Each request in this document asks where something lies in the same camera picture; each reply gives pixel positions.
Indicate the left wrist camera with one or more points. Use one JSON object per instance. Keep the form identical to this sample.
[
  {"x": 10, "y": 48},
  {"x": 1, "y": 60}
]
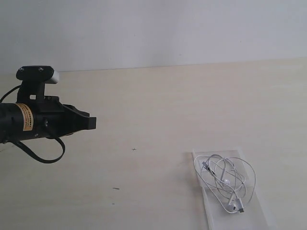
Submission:
[{"x": 34, "y": 79}]

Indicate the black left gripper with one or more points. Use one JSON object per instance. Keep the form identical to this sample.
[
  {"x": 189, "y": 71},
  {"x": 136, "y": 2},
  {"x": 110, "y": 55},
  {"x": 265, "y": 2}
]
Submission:
[{"x": 52, "y": 119}]

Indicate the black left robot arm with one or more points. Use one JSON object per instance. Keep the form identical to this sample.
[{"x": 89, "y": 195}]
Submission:
[{"x": 16, "y": 122}]

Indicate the white wired earphones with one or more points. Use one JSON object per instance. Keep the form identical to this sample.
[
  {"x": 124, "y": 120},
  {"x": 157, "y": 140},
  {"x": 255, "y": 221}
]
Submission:
[{"x": 231, "y": 180}]

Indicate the clear plastic hinged case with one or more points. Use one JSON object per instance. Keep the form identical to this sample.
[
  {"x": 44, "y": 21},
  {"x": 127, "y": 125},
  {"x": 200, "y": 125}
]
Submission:
[{"x": 255, "y": 217}]

